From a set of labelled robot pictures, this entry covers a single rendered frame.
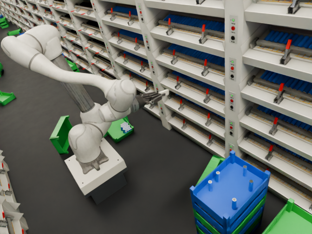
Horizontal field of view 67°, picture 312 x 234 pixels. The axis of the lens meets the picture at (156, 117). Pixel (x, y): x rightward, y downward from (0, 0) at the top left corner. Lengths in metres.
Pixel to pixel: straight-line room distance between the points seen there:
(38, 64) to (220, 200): 1.07
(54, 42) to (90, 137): 0.57
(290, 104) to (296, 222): 0.50
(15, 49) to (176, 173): 1.24
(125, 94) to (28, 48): 0.56
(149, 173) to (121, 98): 0.86
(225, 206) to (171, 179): 0.68
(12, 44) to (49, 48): 0.18
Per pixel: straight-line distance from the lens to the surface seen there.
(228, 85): 1.28
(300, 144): 1.28
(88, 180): 1.55
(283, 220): 1.23
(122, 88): 1.05
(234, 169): 1.25
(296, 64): 1.07
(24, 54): 1.34
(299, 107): 1.16
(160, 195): 1.67
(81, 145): 1.48
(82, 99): 1.54
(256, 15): 1.06
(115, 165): 1.56
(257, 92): 1.23
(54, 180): 2.09
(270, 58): 1.11
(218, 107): 1.45
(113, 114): 1.20
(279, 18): 1.02
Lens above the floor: 1.38
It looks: 38 degrees down
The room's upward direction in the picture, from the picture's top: 13 degrees counter-clockwise
